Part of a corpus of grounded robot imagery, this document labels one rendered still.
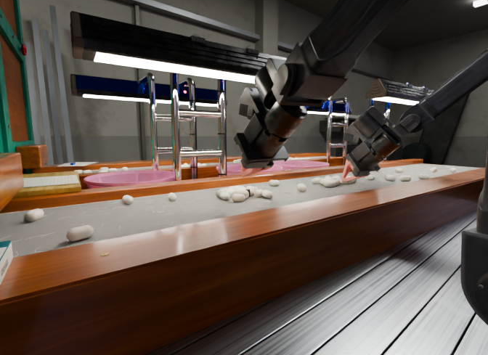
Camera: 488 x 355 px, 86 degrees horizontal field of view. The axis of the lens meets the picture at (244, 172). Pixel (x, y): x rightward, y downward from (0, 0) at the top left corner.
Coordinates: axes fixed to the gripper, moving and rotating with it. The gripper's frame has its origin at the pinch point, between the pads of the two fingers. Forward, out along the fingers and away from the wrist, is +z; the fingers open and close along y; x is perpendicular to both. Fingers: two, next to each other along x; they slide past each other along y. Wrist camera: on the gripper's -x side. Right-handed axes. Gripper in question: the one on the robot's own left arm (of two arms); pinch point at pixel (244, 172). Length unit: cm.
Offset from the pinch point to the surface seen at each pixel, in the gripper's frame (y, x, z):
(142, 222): 21.6, 5.8, 4.7
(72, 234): 31.8, 7.5, 0.7
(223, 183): -6.0, -8.6, 19.4
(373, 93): -67, -26, -7
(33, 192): 38.6, -11.6, 20.0
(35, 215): 37.4, -2.1, 12.0
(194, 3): -109, -312, 100
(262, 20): -210, -308, 94
